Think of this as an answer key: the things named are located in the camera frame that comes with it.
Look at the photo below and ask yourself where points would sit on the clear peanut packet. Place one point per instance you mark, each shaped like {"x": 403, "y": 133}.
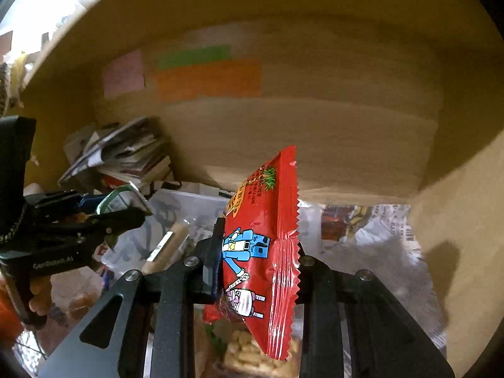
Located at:
{"x": 244, "y": 356}

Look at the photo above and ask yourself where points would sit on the person's left hand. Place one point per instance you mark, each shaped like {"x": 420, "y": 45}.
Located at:
{"x": 41, "y": 299}

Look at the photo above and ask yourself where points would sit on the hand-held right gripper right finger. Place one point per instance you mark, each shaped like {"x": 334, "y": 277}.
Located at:
{"x": 315, "y": 283}

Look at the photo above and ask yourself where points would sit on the clear plastic container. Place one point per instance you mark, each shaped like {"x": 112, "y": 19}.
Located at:
{"x": 185, "y": 212}

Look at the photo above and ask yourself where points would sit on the pile of books and papers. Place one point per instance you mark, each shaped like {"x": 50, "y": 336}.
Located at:
{"x": 126, "y": 153}

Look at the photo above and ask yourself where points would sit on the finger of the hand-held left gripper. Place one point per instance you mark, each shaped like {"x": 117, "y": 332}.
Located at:
{"x": 59, "y": 201}
{"x": 98, "y": 226}

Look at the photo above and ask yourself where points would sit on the pink sticky note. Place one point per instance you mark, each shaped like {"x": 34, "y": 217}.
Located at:
{"x": 124, "y": 73}

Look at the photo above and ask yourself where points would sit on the clear wafer stick packet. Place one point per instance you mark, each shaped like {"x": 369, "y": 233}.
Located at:
{"x": 167, "y": 246}

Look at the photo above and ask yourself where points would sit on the newspaper sheet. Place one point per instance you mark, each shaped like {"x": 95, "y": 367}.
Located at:
{"x": 374, "y": 252}

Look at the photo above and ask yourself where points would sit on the green snack packet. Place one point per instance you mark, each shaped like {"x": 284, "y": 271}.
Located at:
{"x": 118, "y": 201}

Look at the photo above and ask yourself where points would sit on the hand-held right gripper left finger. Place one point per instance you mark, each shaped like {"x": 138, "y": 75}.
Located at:
{"x": 208, "y": 262}

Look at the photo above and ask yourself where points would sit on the green sticky note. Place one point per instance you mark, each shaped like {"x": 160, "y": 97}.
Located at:
{"x": 193, "y": 57}

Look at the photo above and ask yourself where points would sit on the orange sticky note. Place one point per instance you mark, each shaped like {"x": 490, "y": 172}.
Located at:
{"x": 208, "y": 80}

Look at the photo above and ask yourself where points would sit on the red snack packet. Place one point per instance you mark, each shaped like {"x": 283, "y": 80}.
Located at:
{"x": 256, "y": 252}

